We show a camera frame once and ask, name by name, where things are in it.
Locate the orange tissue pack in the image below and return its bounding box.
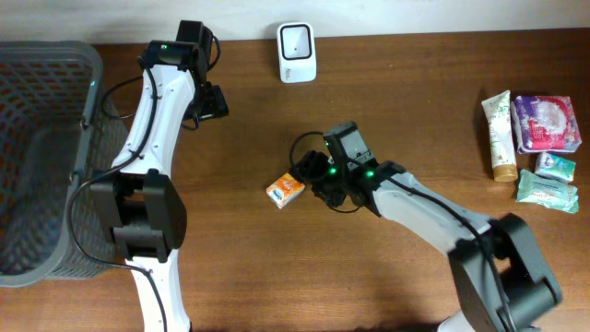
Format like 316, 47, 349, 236
265, 172, 305, 209

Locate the white Pantene tube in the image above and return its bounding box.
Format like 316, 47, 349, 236
481, 90, 518, 183

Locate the green wipes pack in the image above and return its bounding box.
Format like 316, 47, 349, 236
516, 169, 579, 214

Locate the red purple tissue pack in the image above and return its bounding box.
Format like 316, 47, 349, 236
511, 96, 582, 154

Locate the teal Kleenex tissue pack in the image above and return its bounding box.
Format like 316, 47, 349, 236
534, 152, 576, 184

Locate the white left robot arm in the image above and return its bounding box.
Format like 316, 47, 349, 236
89, 20, 230, 331

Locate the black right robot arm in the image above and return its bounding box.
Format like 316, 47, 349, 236
289, 121, 562, 331

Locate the white barcode scanner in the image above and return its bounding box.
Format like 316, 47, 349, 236
277, 22, 317, 84

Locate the grey plastic basket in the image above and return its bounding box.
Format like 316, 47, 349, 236
1, 41, 128, 288

